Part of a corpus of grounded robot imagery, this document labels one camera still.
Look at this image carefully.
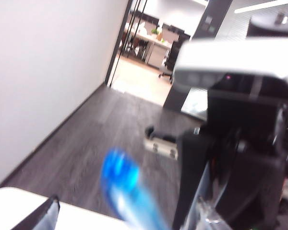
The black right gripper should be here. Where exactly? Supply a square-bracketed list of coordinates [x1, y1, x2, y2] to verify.
[174, 88, 286, 230]

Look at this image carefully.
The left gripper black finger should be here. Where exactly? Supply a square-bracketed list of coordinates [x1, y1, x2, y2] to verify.
[11, 195, 61, 230]

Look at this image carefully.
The black caster foot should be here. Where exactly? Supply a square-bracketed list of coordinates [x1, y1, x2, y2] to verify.
[144, 124, 180, 142]

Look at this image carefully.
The black pillar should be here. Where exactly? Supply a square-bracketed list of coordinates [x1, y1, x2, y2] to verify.
[162, 0, 234, 114]

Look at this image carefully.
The black office chair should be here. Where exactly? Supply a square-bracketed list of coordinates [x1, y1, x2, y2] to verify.
[157, 40, 183, 85]

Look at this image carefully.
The white office desk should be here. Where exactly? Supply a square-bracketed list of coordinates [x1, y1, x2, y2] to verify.
[123, 30, 174, 68]

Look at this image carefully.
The black desk partition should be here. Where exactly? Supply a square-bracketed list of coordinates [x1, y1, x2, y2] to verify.
[162, 22, 192, 43]

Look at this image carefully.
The brown chair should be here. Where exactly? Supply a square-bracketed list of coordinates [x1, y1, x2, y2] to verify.
[120, 35, 141, 58]

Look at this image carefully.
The ceiling light strip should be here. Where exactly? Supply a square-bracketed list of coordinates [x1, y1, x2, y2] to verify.
[233, 0, 288, 14]

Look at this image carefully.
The metal bracket with bolts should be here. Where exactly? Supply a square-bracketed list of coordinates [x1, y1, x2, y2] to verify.
[143, 137, 179, 160]

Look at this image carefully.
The wall switch panel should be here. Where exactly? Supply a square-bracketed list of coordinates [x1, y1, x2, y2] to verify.
[201, 15, 217, 33]

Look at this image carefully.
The dark overhead mount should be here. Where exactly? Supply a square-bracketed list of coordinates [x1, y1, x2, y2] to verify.
[246, 9, 288, 39]

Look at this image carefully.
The black door frame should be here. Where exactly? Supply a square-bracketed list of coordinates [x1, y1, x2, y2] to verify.
[105, 0, 135, 87]

